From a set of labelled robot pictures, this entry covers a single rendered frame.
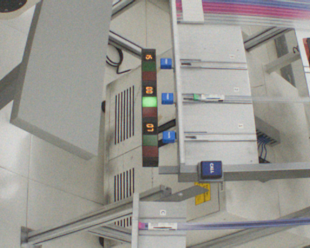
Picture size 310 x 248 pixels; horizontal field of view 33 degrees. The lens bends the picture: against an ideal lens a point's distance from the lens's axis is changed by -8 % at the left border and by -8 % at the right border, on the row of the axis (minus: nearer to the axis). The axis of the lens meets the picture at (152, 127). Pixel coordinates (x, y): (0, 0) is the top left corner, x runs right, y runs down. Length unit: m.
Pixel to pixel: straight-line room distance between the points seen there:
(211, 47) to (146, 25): 1.26
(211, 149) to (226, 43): 0.34
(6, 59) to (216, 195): 0.95
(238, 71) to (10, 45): 0.97
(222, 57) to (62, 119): 0.50
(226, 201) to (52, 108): 0.62
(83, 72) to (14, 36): 0.80
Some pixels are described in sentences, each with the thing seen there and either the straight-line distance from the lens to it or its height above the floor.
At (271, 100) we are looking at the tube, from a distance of 1.47.
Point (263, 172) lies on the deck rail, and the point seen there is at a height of 0.86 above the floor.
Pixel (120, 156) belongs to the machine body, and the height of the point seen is 0.16.
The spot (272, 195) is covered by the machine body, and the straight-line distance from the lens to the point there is 1.88.
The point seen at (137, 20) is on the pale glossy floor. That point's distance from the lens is 2.75.
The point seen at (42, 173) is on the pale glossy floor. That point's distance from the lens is 1.98.
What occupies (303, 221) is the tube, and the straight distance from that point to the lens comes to 1.21.
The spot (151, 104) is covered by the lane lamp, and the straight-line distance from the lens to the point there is 1.44.
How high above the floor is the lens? 1.53
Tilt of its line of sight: 38 degrees down
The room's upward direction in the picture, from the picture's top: 64 degrees clockwise
